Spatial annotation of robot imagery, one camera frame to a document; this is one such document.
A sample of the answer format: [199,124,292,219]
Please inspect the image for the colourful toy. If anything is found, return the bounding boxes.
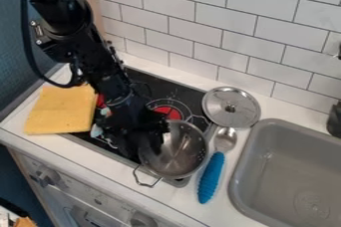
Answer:
[89,93,114,139]

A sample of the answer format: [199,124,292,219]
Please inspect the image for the silver lid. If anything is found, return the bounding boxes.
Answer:
[200,86,263,129]

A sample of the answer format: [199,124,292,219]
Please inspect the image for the toy sink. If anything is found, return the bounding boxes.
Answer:
[227,117,341,227]

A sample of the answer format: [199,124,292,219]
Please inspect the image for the silver pot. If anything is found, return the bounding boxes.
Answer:
[132,119,211,189]

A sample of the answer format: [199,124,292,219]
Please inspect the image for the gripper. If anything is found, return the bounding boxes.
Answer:
[97,95,173,163]

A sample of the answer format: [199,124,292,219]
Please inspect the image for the toy stove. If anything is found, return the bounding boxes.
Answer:
[58,66,220,189]

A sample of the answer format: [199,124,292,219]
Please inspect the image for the blue handled silver spoon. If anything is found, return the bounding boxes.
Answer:
[195,125,239,205]

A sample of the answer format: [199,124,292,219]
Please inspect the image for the yellow cloth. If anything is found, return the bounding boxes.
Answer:
[22,84,101,136]

